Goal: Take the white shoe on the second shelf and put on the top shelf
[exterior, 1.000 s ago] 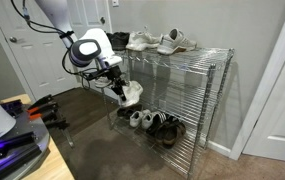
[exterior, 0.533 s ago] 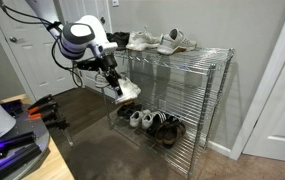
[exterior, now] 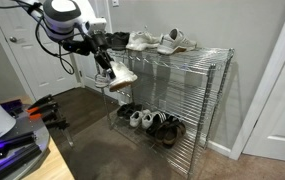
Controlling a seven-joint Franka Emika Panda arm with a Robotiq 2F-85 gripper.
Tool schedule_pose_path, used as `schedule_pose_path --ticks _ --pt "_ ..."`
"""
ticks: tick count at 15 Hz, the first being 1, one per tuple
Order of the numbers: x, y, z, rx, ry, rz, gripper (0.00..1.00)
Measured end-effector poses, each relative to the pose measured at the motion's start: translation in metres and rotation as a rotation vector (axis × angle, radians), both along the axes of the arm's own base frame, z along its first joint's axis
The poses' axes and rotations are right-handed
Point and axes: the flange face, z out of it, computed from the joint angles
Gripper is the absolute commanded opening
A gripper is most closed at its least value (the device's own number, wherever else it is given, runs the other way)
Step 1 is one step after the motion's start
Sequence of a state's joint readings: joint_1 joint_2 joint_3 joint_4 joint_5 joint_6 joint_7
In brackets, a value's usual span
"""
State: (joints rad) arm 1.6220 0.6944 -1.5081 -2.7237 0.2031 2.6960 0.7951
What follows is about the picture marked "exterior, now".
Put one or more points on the dark brown sandal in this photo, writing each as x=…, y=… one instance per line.
x=163, y=130
x=172, y=135

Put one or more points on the black orange bar clamp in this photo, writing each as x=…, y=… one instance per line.
x=58, y=124
x=47, y=116
x=45, y=108
x=42, y=100

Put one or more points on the white light switch plate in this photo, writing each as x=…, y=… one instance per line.
x=115, y=2

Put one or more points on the long black aluminium extrusion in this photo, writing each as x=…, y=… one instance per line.
x=15, y=141
x=18, y=160

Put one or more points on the white door silver knob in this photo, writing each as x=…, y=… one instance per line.
x=22, y=66

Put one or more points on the short dark extrusion piece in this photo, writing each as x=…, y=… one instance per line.
x=13, y=107

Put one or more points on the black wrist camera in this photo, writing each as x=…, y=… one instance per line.
x=77, y=46

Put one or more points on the white lace-up sneaker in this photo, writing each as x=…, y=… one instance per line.
x=142, y=41

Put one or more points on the black white-striped slide sandal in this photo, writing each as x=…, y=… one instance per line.
x=157, y=123

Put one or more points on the black low shoe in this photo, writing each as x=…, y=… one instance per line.
x=135, y=109
x=123, y=110

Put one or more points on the white grey running sneaker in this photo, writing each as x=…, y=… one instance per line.
x=175, y=43

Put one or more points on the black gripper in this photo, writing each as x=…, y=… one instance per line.
x=101, y=46

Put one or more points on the white sneaker tan sole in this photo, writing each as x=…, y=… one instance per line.
x=123, y=75

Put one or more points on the small white sneaker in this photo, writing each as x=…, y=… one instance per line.
x=147, y=120
x=136, y=118

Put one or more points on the black sneaker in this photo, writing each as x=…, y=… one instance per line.
x=120, y=40

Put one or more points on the plain white panel door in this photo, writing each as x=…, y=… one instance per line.
x=282, y=116

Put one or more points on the silver round door knob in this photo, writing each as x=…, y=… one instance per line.
x=13, y=39

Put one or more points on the white baseboard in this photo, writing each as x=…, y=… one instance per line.
x=218, y=148

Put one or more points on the grey sneaker orange lining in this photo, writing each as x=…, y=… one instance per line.
x=100, y=80

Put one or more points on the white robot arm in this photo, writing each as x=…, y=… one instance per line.
x=62, y=13

